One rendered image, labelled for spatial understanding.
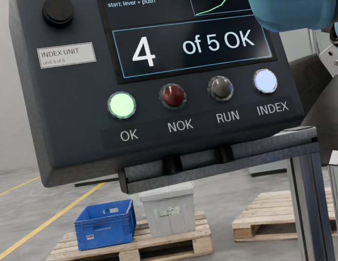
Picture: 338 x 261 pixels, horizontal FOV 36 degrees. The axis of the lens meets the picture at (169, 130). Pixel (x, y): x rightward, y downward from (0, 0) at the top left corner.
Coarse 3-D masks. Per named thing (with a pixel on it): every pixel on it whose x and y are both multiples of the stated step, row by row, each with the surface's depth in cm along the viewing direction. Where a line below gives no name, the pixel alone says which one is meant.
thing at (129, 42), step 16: (112, 32) 49; (128, 32) 49; (144, 32) 50; (160, 32) 50; (128, 48) 49; (144, 48) 49; (160, 48) 50; (128, 64) 48; (144, 64) 49; (160, 64) 49
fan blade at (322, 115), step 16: (336, 80) 117; (320, 96) 116; (336, 96) 114; (320, 112) 114; (336, 112) 112; (320, 128) 112; (336, 128) 110; (320, 144) 110; (336, 144) 108; (320, 160) 108
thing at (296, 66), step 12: (300, 60) 135; (312, 60) 132; (300, 72) 135; (312, 72) 132; (324, 72) 130; (300, 84) 135; (312, 84) 133; (324, 84) 131; (300, 96) 135; (312, 96) 133
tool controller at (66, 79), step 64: (64, 0) 47; (128, 0) 50; (192, 0) 52; (64, 64) 47; (192, 64) 50; (256, 64) 53; (64, 128) 45; (128, 128) 47; (192, 128) 49; (256, 128) 51
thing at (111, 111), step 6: (114, 96) 47; (120, 96) 47; (126, 96) 47; (132, 96) 48; (108, 102) 47; (114, 102) 46; (120, 102) 46; (126, 102) 47; (132, 102) 47; (108, 108) 47; (114, 108) 46; (120, 108) 46; (126, 108) 46; (132, 108) 47; (114, 114) 47; (120, 114) 47; (126, 114) 47; (132, 114) 47
